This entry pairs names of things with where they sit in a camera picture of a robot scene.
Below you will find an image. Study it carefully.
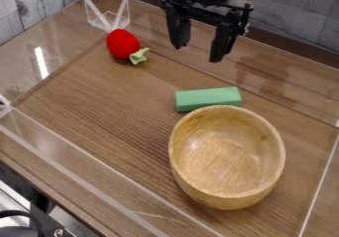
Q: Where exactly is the clear acrylic tray enclosure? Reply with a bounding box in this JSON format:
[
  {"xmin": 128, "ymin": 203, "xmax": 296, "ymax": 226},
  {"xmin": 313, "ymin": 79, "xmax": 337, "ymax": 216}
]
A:
[{"xmin": 0, "ymin": 0, "xmax": 339, "ymax": 237}]

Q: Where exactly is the green foam block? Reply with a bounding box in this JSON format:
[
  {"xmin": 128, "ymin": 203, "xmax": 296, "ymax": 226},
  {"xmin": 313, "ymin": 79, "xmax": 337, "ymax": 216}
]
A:
[{"xmin": 174, "ymin": 86, "xmax": 242, "ymax": 112}]

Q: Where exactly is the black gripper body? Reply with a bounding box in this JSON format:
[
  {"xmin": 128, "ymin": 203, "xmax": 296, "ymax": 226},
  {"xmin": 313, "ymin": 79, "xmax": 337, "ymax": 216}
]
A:
[{"xmin": 161, "ymin": 0, "xmax": 254, "ymax": 36}]

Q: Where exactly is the wooden bowl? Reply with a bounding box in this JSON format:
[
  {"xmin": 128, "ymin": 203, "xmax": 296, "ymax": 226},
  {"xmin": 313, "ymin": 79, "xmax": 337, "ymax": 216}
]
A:
[{"xmin": 168, "ymin": 105, "xmax": 285, "ymax": 210}]

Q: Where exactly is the black metal table bracket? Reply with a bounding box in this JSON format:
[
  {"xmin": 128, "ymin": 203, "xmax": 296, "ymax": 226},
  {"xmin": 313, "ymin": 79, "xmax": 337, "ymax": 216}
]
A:
[{"xmin": 29, "ymin": 204, "xmax": 77, "ymax": 237}]

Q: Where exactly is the black cable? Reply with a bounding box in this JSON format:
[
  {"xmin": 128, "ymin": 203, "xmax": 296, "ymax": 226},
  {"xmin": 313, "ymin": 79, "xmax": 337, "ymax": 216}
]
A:
[{"xmin": 0, "ymin": 209, "xmax": 45, "ymax": 237}]

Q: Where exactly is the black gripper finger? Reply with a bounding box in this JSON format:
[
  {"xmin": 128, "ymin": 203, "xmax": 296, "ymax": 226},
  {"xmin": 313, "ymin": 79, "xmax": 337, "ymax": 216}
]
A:
[
  {"xmin": 209, "ymin": 22, "xmax": 237, "ymax": 62},
  {"xmin": 165, "ymin": 7, "xmax": 190, "ymax": 50}
]

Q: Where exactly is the red plush strawberry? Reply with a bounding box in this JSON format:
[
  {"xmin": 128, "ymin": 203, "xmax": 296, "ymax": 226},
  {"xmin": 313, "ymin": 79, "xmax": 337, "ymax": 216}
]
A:
[{"xmin": 105, "ymin": 29, "xmax": 149, "ymax": 65}]

